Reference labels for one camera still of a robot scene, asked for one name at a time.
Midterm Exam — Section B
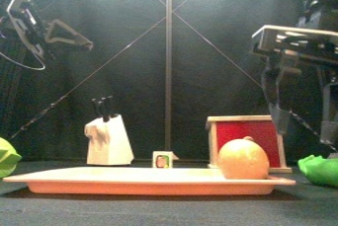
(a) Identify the white toy knife block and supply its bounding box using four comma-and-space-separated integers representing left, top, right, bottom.
83, 113, 137, 167

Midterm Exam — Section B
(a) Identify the green toy starfruit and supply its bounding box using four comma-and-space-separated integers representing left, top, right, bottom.
0, 136, 23, 180

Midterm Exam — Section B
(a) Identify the orange-yellow toy fruit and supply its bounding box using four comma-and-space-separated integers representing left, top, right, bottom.
217, 135, 271, 181

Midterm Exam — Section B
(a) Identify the pink plastic tray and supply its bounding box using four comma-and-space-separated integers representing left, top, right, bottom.
3, 166, 297, 196

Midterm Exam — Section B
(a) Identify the grey vertical frame pole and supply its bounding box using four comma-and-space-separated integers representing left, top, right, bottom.
165, 0, 174, 152

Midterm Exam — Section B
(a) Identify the green toy vegetable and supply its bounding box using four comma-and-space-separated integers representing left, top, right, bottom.
297, 154, 338, 188

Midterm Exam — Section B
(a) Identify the black-handled toy knife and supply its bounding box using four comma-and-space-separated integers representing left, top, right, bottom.
99, 97, 111, 123
90, 97, 103, 119
106, 95, 117, 117

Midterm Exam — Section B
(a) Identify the small white printed carton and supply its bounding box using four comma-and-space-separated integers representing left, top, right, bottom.
151, 150, 179, 170

